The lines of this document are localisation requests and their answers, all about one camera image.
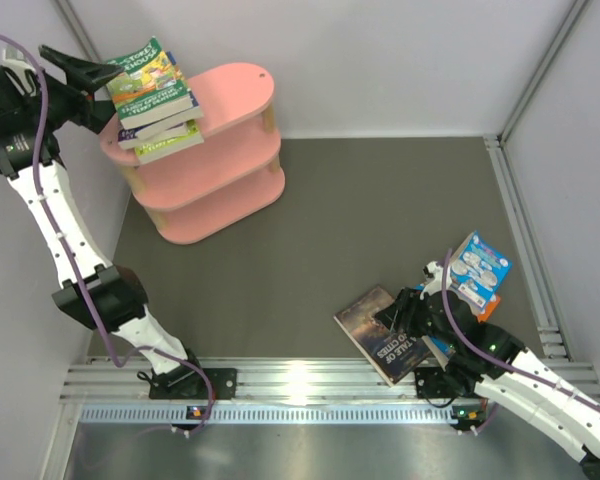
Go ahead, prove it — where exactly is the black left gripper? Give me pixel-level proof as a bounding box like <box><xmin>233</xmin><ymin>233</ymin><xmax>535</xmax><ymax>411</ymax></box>
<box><xmin>20</xmin><ymin>47</ymin><xmax>121</xmax><ymax>134</ymax></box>

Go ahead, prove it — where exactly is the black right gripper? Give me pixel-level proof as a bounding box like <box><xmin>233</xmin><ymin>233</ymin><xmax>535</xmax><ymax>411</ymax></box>
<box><xmin>375</xmin><ymin>286</ymin><xmax>460</xmax><ymax>350</ymax></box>

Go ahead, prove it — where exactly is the dark Tale of Two Cities book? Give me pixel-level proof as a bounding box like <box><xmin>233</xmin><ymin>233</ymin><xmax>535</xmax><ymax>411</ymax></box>
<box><xmin>334</xmin><ymin>285</ymin><xmax>432</xmax><ymax>387</ymax></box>

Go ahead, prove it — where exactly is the green 104-Storey Treehouse book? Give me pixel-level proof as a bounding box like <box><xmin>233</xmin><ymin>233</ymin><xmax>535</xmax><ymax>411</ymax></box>
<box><xmin>105</xmin><ymin>37</ymin><xmax>199</xmax><ymax>129</ymax></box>

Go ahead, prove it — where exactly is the purple 52-Storey Treehouse book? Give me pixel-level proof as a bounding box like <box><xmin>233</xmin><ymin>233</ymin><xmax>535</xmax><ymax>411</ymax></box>
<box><xmin>117</xmin><ymin>121</ymin><xmax>187</xmax><ymax>150</ymax></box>

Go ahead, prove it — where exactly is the lime 65-Storey Treehouse book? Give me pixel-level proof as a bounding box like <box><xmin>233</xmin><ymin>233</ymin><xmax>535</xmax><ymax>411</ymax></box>
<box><xmin>134</xmin><ymin>120</ymin><xmax>204</xmax><ymax>165</ymax></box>

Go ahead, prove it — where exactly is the blue 91-Storey Treehouse book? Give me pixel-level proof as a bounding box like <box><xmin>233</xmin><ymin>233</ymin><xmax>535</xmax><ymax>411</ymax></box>
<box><xmin>166</xmin><ymin>51</ymin><xmax>203</xmax><ymax>118</ymax></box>

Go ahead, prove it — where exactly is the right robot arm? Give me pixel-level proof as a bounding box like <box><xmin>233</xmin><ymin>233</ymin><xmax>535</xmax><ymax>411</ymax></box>
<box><xmin>375</xmin><ymin>288</ymin><xmax>600</xmax><ymax>479</ymax></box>

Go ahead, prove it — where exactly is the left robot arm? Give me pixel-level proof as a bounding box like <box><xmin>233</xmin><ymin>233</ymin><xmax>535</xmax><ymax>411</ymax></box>
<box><xmin>0</xmin><ymin>42</ymin><xmax>212</xmax><ymax>399</ymax></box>

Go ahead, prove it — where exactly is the blue cartoon paperback book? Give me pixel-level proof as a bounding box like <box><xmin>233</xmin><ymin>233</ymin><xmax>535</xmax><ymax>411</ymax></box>
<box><xmin>414</xmin><ymin>284</ymin><xmax>456</xmax><ymax>359</ymax></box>

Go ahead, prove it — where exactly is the orange paperback book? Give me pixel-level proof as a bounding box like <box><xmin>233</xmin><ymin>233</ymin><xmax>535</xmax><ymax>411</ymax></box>
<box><xmin>476</xmin><ymin>294</ymin><xmax>501</xmax><ymax>323</ymax></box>

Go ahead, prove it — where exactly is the light blue maze activity book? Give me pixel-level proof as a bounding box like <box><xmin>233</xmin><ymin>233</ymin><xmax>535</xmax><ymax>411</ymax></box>
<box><xmin>449</xmin><ymin>231</ymin><xmax>512</xmax><ymax>309</ymax></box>

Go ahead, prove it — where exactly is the pink three-tier shelf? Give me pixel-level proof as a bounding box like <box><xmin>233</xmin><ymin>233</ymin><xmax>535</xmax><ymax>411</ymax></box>
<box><xmin>100</xmin><ymin>62</ymin><xmax>285</xmax><ymax>245</ymax></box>

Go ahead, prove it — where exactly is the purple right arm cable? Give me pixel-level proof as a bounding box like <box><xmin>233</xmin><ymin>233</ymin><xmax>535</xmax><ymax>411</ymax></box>
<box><xmin>439</xmin><ymin>248</ymin><xmax>600</xmax><ymax>436</ymax></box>

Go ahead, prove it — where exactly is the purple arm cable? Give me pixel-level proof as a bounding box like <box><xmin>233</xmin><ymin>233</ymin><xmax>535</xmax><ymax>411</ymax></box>
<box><xmin>0</xmin><ymin>30</ymin><xmax>217</xmax><ymax>436</ymax></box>
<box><xmin>439</xmin><ymin>248</ymin><xmax>600</xmax><ymax>436</ymax></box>

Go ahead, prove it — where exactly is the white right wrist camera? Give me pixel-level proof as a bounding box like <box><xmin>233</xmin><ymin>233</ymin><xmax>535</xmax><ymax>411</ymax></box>
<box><xmin>420</xmin><ymin>261</ymin><xmax>452</xmax><ymax>299</ymax></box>

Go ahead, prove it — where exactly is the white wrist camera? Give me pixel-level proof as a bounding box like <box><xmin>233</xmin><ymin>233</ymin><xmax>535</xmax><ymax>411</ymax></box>
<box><xmin>2</xmin><ymin>45</ymin><xmax>36</xmax><ymax>77</ymax></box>
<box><xmin>420</xmin><ymin>261</ymin><xmax>452</xmax><ymax>299</ymax></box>

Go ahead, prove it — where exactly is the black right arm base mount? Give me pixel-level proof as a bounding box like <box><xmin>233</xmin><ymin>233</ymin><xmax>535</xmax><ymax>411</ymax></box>
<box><xmin>414</xmin><ymin>367</ymin><xmax>488</xmax><ymax>408</ymax></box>

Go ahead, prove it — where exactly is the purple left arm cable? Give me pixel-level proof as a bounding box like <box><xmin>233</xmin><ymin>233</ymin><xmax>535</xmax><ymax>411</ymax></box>
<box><xmin>0</xmin><ymin>30</ymin><xmax>217</xmax><ymax>436</ymax></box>

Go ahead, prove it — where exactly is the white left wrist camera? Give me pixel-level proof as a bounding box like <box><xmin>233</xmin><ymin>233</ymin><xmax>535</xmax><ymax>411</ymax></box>
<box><xmin>2</xmin><ymin>45</ymin><xmax>36</xmax><ymax>77</ymax></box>

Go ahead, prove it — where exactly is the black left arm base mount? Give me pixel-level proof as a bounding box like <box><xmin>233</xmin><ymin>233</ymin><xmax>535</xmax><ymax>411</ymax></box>
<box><xmin>137</xmin><ymin>366</ymin><xmax>238</xmax><ymax>400</ymax></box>

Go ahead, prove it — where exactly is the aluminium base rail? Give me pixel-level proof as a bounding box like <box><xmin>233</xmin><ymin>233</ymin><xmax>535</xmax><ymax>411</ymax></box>
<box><xmin>59</xmin><ymin>355</ymin><xmax>600</xmax><ymax>426</ymax></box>

